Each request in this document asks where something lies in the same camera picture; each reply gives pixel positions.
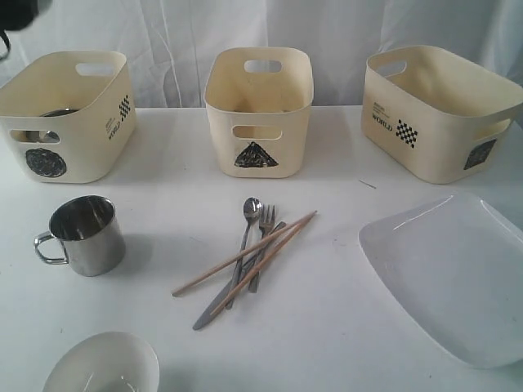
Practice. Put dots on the white backdrop curtain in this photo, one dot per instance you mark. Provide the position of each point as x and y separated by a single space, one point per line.
170 45

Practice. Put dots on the cream bin with triangle mark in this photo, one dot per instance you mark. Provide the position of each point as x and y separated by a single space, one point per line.
258 102

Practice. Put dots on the steel table knife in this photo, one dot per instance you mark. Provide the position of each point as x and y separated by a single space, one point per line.
206 317

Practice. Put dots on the white square plate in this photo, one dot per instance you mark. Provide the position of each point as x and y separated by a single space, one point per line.
455 266

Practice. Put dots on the cream bin with square mark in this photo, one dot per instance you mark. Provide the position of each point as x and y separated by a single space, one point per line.
439 115

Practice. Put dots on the stainless steel bowl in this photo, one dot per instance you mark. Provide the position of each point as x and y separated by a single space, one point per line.
42 136

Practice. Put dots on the steel mug with handle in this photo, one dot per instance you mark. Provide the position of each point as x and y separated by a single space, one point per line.
87 230

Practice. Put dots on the steel fork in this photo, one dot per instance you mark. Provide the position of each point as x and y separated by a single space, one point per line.
266 225

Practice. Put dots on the white ceramic bowl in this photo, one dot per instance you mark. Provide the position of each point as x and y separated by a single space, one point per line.
108 361

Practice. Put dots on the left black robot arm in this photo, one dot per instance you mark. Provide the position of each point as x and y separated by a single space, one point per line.
17 15

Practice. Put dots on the steel spoon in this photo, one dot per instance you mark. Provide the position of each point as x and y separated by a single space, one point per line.
251 209

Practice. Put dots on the cream bin with circle mark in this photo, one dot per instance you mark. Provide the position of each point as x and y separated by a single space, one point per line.
95 83

